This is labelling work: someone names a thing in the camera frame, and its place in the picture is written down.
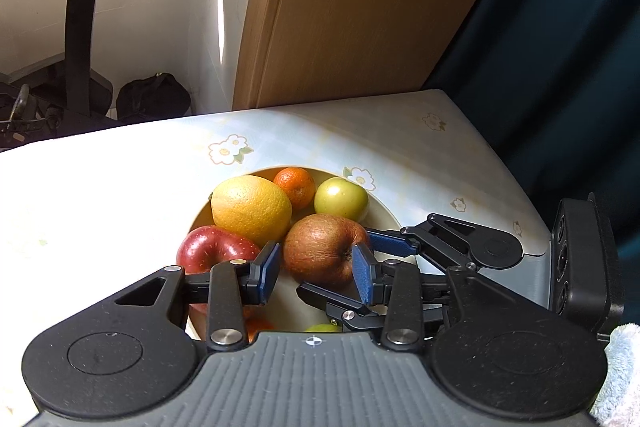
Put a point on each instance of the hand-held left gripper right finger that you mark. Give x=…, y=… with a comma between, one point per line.
x=362, y=274

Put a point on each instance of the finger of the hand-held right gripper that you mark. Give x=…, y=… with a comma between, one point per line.
x=392, y=243
x=330, y=297

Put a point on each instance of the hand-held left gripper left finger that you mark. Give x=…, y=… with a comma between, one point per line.
x=270, y=268

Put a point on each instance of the small yellow-green fruit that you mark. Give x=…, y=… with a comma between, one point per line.
x=322, y=328

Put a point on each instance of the beige plate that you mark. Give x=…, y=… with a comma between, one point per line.
x=287, y=302

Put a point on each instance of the brownish red apple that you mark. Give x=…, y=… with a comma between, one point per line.
x=320, y=249

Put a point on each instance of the small tangerine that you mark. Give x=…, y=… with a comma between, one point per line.
x=295, y=187
x=257, y=327

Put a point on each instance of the large orange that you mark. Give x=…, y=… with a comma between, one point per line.
x=250, y=207

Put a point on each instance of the large green apple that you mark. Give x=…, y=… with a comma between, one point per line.
x=341, y=202

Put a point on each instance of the person's right forearm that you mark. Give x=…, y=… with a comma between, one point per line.
x=622, y=382

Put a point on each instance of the flowered checked tablecloth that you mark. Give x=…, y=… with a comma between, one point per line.
x=100, y=187

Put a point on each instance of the dark blue curtain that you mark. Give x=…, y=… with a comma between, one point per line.
x=565, y=57

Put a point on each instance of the black bag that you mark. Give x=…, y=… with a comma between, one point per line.
x=152, y=99

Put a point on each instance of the wooden door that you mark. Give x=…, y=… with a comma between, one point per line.
x=360, y=7

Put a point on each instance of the black exercise bike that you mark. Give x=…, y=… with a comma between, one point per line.
x=77, y=32

